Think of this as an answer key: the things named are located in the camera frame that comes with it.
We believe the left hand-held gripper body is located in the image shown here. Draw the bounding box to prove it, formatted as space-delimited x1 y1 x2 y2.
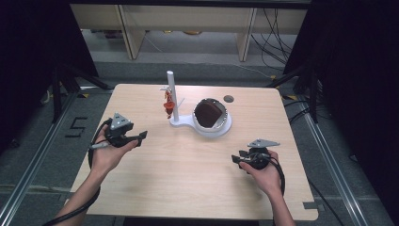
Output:
104 112 141 149

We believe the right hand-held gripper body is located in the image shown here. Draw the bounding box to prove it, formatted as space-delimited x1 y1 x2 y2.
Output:
243 138 280 171

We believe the white stand with pole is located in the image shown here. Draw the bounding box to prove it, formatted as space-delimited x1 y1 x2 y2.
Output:
159 70 233 138

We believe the white bowl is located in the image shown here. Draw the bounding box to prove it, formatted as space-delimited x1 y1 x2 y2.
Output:
191 98 230 133

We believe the red charm keychain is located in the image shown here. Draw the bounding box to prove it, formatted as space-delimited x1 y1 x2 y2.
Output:
163 89 176 120

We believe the brown leather zip pouch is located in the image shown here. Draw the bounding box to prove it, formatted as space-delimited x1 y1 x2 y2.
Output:
194 100 225 129

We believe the person's right hand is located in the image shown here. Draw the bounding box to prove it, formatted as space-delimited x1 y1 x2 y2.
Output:
238 150 284 198

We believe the person's left hand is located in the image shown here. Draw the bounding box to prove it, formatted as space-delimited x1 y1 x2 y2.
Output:
89 125 139 177

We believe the black tripod stand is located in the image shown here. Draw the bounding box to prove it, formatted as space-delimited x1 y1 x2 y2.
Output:
265 64 320 124
51 64 115 124

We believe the black curtain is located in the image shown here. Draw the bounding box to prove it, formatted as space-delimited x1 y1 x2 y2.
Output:
0 0 99 154
283 0 399 218

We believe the light wooden desk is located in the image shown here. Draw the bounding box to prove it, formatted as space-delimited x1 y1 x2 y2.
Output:
69 3 309 62

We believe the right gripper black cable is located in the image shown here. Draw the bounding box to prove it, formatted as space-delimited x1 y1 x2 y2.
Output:
264 155 287 198

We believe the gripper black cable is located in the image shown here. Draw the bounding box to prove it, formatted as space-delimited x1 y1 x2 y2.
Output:
41 117 114 226
264 155 287 198

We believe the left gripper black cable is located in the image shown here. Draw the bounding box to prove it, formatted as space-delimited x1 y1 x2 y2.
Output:
41 117 114 226

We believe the metal floor rail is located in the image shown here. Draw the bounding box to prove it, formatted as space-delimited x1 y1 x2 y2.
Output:
296 99 373 226
0 90 80 222

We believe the white floor cable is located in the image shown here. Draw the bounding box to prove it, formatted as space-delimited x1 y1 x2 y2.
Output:
143 31 275 79

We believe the bundle of black floor cables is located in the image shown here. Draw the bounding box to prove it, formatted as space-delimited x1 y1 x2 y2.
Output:
249 8 298 72

